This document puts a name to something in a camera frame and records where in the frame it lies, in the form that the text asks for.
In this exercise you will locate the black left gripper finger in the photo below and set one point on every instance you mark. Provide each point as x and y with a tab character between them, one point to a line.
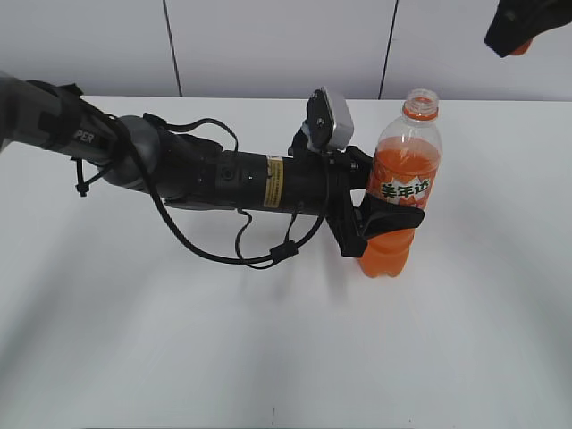
376	217
360	166

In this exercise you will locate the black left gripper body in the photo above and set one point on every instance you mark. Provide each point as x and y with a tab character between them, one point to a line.
317	184

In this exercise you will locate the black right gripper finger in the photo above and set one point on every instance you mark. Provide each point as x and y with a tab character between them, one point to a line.
514	22

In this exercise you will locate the orange bottle cap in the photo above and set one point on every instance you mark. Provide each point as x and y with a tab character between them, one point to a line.
521	50

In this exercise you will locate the orange soda bottle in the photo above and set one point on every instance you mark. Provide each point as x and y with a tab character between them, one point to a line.
405	163

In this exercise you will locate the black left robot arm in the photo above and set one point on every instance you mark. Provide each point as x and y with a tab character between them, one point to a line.
178	169

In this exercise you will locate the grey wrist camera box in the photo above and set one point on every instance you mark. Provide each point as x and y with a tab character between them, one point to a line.
329	123

